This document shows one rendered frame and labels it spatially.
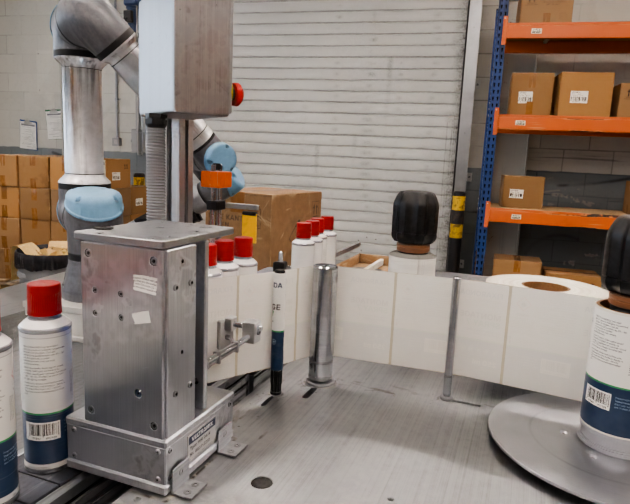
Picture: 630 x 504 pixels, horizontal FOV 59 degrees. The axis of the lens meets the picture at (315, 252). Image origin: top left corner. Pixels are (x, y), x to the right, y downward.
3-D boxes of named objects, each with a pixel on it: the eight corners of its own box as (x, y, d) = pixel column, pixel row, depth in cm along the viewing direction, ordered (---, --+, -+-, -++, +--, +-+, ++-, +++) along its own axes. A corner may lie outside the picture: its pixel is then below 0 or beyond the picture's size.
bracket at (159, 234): (163, 249, 53) (163, 239, 53) (72, 238, 57) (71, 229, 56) (234, 233, 65) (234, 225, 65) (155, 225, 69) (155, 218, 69)
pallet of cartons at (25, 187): (80, 305, 440) (76, 158, 421) (-13, 295, 458) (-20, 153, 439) (155, 276, 556) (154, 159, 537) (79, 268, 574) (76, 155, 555)
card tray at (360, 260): (408, 286, 182) (409, 274, 181) (333, 277, 191) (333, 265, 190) (425, 270, 210) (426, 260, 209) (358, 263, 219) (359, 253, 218)
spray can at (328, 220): (329, 298, 141) (333, 217, 137) (310, 296, 143) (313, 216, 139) (336, 294, 146) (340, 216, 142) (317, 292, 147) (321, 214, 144)
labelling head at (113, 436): (165, 497, 57) (166, 246, 52) (66, 467, 61) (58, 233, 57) (234, 436, 69) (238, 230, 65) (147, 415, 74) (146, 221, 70)
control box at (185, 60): (172, 112, 84) (173, -23, 81) (138, 116, 98) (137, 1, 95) (234, 117, 90) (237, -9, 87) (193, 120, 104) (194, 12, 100)
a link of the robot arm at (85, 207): (70, 257, 115) (67, 192, 113) (62, 245, 127) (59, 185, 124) (130, 253, 121) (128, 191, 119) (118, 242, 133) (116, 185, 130)
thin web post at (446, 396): (451, 403, 83) (463, 278, 80) (438, 400, 83) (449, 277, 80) (453, 397, 85) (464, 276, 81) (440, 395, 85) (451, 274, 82)
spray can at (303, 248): (306, 316, 124) (310, 224, 121) (285, 313, 126) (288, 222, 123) (315, 310, 129) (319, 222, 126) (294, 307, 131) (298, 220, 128)
